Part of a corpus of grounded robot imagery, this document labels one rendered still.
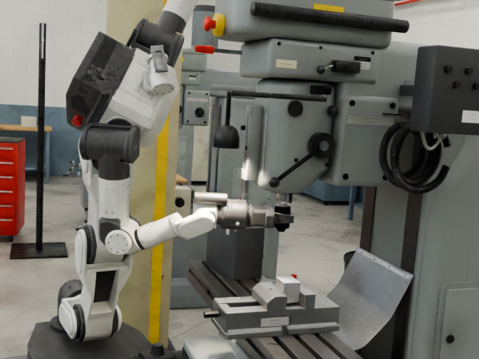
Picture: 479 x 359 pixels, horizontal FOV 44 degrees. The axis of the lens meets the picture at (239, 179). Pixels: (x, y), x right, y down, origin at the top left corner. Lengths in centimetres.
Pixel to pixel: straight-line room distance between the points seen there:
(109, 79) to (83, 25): 886
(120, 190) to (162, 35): 54
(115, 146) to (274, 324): 66
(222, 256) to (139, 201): 131
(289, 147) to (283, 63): 23
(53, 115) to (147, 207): 727
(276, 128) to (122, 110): 46
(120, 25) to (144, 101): 157
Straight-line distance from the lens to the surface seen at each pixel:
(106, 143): 168
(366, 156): 170
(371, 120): 169
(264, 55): 158
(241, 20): 154
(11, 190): 610
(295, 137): 161
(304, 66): 159
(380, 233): 196
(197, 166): 1013
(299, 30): 158
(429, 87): 150
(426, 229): 180
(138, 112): 175
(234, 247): 208
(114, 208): 173
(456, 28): 790
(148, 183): 338
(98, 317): 230
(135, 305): 355
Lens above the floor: 157
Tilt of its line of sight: 8 degrees down
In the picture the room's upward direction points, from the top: 4 degrees clockwise
